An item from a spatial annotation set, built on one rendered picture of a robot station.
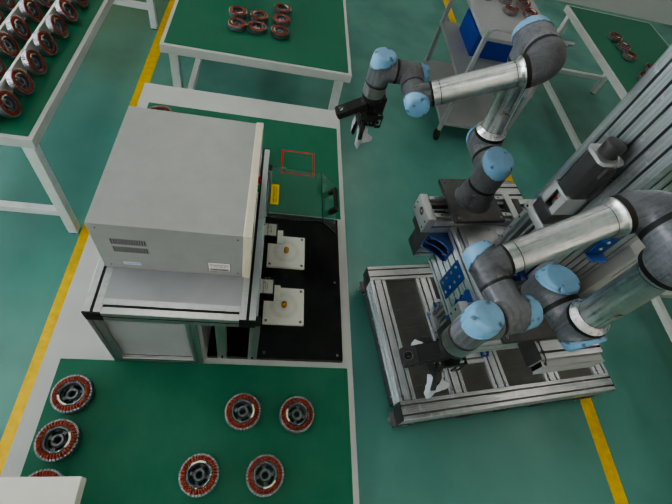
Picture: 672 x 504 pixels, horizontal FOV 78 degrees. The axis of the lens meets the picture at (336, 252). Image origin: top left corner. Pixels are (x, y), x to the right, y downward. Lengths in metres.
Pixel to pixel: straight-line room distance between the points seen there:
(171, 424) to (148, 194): 0.72
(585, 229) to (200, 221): 0.90
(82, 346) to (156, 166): 0.69
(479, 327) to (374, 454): 1.51
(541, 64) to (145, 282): 1.27
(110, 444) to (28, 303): 1.32
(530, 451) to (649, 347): 1.26
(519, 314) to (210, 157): 0.89
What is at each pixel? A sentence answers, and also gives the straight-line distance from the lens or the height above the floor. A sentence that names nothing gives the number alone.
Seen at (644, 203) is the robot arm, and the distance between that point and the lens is 1.13.
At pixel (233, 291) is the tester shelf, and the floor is 1.11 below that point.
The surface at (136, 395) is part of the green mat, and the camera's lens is 1.53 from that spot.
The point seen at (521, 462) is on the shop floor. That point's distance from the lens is 2.64.
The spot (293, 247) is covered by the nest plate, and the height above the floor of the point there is 0.78.
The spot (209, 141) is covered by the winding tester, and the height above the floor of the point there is 1.32.
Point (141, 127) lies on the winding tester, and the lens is 1.35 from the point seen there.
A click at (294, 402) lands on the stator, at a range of 1.46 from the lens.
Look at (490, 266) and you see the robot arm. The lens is 1.00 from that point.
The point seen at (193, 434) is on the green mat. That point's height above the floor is 0.75.
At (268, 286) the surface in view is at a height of 0.92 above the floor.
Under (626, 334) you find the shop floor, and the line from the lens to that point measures 3.45.
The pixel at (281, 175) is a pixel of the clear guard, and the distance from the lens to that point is 1.56.
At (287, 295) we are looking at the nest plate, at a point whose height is 0.78.
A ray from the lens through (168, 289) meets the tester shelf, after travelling 1.24.
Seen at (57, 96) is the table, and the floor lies 0.74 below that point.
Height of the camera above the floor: 2.19
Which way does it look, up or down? 54 degrees down
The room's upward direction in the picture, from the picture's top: 20 degrees clockwise
